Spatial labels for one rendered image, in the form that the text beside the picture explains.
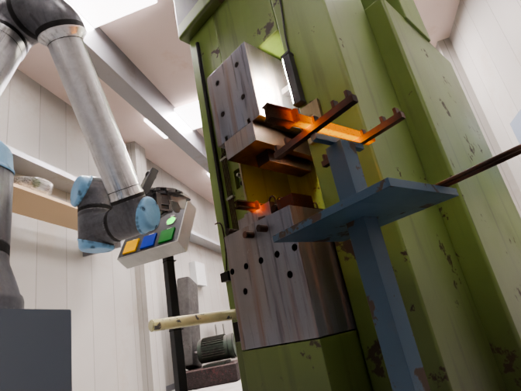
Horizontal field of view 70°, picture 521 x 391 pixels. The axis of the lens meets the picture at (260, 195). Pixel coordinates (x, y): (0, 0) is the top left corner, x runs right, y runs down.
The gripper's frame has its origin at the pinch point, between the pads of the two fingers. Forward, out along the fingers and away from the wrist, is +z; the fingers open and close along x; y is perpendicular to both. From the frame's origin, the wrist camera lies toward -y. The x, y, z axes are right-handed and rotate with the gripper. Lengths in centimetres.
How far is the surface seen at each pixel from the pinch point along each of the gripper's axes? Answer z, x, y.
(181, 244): 20.0, -37.8, 5.3
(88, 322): 92, -350, 0
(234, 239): 27.0, -9.6, 11.4
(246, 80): 33, 9, -57
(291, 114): 1, 51, -3
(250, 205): 29.6, 0.5, 0.2
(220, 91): 33, -9, -63
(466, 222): 91, 56, 23
